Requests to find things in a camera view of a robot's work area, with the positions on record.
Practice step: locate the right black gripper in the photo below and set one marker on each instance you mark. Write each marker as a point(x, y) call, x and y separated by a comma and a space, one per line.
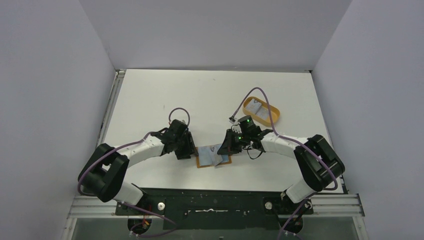
point(232, 141)

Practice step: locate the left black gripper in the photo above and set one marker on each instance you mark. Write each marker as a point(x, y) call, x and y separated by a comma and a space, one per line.
point(189, 150)

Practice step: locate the silver credit card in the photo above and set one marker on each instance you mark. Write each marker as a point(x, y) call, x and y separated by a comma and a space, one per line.
point(216, 158)

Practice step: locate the yellow leather card holder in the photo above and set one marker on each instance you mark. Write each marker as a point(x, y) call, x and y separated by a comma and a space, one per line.
point(208, 157)

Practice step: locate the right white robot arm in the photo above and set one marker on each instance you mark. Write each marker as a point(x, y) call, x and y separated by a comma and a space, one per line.
point(319, 164)

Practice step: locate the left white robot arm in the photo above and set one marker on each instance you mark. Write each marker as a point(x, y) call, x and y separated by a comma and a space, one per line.
point(103, 175)

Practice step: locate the orange oval tray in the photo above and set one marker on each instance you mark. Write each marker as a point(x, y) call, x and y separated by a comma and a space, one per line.
point(274, 113)

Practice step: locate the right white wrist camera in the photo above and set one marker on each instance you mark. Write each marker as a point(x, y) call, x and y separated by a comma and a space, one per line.
point(233, 119)

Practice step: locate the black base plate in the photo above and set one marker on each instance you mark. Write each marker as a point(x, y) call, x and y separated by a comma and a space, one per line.
point(184, 209)

